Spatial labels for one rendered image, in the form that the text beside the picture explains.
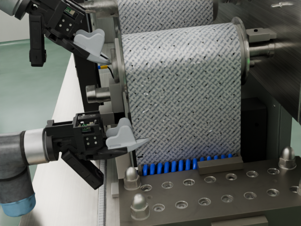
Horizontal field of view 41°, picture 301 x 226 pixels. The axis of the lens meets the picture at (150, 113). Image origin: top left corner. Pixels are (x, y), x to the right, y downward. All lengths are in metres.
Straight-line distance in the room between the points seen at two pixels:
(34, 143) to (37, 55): 0.18
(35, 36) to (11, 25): 5.80
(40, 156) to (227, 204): 0.39
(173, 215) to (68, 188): 0.42
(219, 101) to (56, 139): 0.35
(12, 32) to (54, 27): 5.85
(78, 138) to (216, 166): 0.29
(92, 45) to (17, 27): 5.81
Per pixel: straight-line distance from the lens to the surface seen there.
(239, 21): 0.86
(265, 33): 0.88
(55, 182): 1.15
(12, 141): 0.87
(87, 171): 0.88
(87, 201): 1.05
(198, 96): 0.84
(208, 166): 0.85
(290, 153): 0.87
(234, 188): 0.82
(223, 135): 0.89
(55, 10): 0.84
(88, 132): 0.84
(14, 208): 0.94
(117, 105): 0.91
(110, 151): 0.84
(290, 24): 0.82
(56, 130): 0.84
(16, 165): 0.88
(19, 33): 6.66
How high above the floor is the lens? 1.52
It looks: 25 degrees down
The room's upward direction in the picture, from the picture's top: 6 degrees counter-clockwise
